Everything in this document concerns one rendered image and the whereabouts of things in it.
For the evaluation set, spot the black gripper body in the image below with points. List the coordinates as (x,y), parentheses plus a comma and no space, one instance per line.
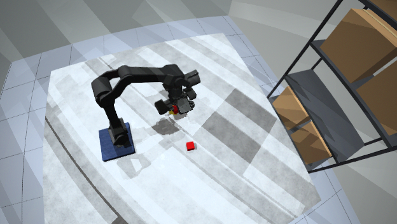
(163,107)

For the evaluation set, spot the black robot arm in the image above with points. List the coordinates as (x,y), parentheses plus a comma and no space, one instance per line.
(170,75)

